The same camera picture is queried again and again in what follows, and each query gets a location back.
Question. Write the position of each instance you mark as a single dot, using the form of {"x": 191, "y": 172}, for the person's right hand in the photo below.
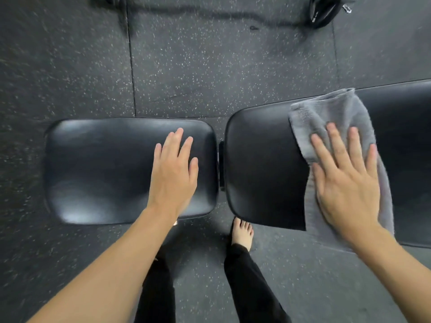
{"x": 350, "y": 198}

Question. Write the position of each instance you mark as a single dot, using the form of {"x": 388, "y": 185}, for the person's left hand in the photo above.
{"x": 171, "y": 178}

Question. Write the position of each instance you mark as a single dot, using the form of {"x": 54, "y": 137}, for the black adjustable workout bench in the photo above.
{"x": 101, "y": 164}

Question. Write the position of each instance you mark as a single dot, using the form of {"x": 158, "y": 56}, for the grey towel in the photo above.
{"x": 336, "y": 107}

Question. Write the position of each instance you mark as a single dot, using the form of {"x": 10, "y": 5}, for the person's left forearm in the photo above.
{"x": 101, "y": 272}

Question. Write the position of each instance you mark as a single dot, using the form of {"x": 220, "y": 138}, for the person's right foot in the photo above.
{"x": 241, "y": 232}

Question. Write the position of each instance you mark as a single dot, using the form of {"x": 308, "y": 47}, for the person's black trousers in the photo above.
{"x": 249, "y": 282}

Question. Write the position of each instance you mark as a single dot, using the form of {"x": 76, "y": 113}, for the chrome curl barbell black plates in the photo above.
{"x": 323, "y": 11}

